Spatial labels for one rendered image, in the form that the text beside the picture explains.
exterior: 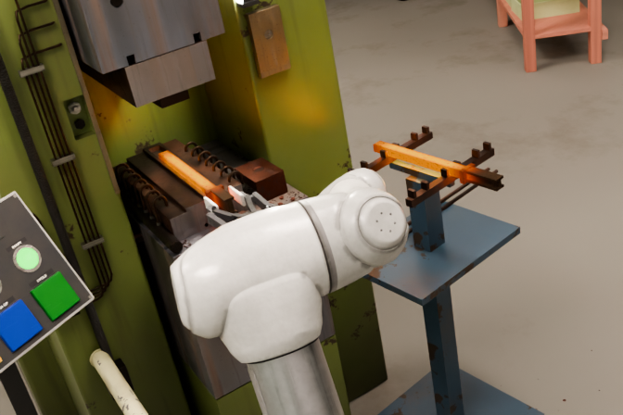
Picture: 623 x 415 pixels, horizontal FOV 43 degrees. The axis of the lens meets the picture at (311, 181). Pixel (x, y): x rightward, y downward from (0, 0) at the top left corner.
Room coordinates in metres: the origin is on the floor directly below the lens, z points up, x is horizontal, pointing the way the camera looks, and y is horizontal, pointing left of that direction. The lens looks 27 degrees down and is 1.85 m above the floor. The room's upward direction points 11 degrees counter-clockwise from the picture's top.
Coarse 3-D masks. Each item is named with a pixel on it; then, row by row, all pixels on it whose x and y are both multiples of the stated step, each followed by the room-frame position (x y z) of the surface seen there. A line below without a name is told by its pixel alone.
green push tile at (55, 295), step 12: (60, 276) 1.40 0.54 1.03; (36, 288) 1.36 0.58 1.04; (48, 288) 1.37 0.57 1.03; (60, 288) 1.38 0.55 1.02; (36, 300) 1.35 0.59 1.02; (48, 300) 1.35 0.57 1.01; (60, 300) 1.37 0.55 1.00; (72, 300) 1.38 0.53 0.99; (48, 312) 1.34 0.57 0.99; (60, 312) 1.35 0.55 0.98
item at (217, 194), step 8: (168, 152) 2.00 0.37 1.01; (168, 160) 1.94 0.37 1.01; (176, 160) 1.93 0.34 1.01; (176, 168) 1.88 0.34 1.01; (184, 168) 1.87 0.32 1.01; (184, 176) 1.84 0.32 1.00; (192, 176) 1.81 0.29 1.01; (200, 176) 1.80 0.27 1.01; (200, 184) 1.75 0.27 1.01; (208, 184) 1.75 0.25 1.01; (208, 192) 1.69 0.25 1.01; (216, 192) 1.68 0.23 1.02; (224, 192) 1.67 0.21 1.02; (216, 200) 1.69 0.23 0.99; (224, 200) 1.63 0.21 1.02; (224, 208) 1.65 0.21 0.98; (232, 208) 1.63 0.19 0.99
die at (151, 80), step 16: (192, 48) 1.73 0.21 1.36; (208, 48) 1.75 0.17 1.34; (80, 64) 2.02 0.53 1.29; (144, 64) 1.68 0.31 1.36; (160, 64) 1.69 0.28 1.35; (176, 64) 1.71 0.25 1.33; (192, 64) 1.73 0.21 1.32; (208, 64) 1.74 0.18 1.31; (96, 80) 1.91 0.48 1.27; (112, 80) 1.77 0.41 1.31; (128, 80) 1.66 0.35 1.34; (144, 80) 1.67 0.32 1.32; (160, 80) 1.69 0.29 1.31; (176, 80) 1.71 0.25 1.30; (192, 80) 1.72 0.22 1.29; (208, 80) 1.74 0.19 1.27; (128, 96) 1.69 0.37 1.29; (144, 96) 1.67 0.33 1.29; (160, 96) 1.69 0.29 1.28
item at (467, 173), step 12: (384, 144) 1.91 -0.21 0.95; (396, 156) 1.85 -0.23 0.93; (408, 156) 1.82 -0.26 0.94; (420, 156) 1.80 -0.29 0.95; (432, 156) 1.79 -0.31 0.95; (432, 168) 1.75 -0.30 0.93; (456, 168) 1.70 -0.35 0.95; (468, 168) 1.67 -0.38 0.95; (468, 180) 1.66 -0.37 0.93; (480, 180) 1.64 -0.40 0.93; (492, 180) 1.60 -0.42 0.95
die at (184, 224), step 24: (168, 144) 2.09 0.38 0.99; (120, 168) 2.02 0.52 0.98; (144, 168) 1.96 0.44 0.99; (168, 168) 1.91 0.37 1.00; (192, 168) 1.88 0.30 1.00; (216, 168) 1.87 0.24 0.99; (144, 192) 1.83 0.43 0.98; (168, 192) 1.79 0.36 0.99; (192, 192) 1.76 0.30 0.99; (168, 216) 1.68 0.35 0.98; (192, 216) 1.68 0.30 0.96
